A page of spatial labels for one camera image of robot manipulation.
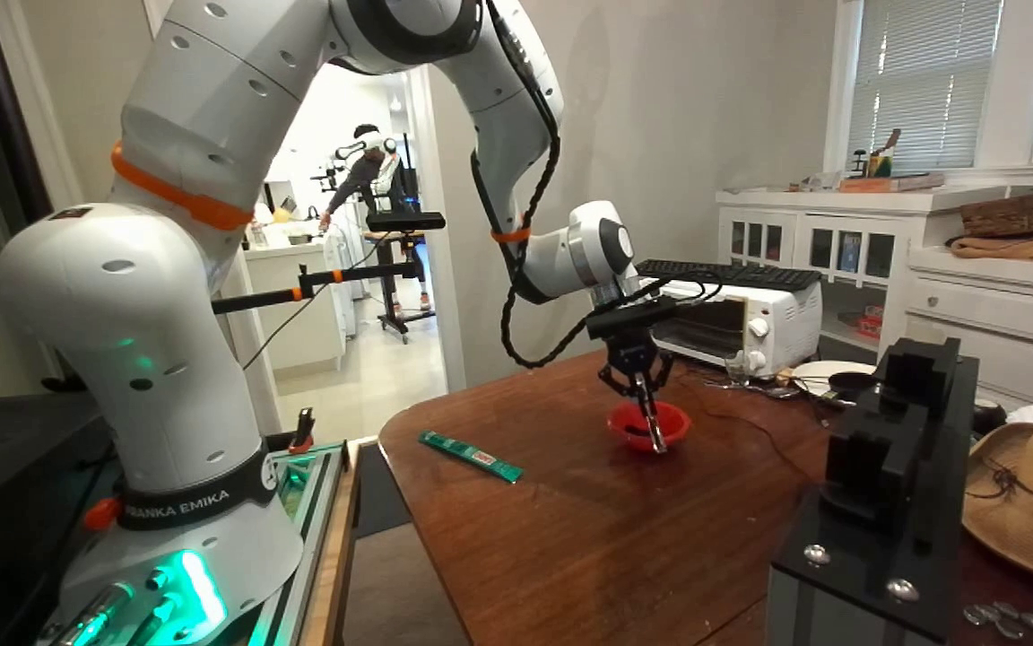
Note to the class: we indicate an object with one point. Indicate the white cabinet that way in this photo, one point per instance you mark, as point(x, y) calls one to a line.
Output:
point(891, 273)

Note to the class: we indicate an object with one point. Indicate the camera on tripod arm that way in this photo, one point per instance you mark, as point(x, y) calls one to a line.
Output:
point(313, 281)

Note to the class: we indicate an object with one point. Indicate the person in doorway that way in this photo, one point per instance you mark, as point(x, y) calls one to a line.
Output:
point(370, 175)

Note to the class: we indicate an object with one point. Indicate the black small pan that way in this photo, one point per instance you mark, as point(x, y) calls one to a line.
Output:
point(853, 387)

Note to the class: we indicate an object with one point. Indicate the red bowl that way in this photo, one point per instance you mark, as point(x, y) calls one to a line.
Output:
point(637, 434)

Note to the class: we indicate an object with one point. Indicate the silver metal spoon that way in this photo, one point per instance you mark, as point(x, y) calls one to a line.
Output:
point(658, 442)

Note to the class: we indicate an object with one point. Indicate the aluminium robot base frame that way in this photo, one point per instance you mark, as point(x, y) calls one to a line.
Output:
point(241, 578)

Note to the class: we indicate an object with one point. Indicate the metal clips pile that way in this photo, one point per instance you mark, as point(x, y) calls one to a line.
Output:
point(1001, 620)

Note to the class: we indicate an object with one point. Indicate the white toaster oven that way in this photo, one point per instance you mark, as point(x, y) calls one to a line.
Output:
point(758, 325)

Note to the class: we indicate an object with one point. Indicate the white plate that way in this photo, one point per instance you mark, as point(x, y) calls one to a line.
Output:
point(813, 379)

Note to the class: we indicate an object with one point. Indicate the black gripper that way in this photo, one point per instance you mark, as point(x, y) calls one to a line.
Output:
point(632, 358)

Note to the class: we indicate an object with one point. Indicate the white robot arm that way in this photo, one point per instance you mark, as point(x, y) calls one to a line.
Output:
point(125, 285)

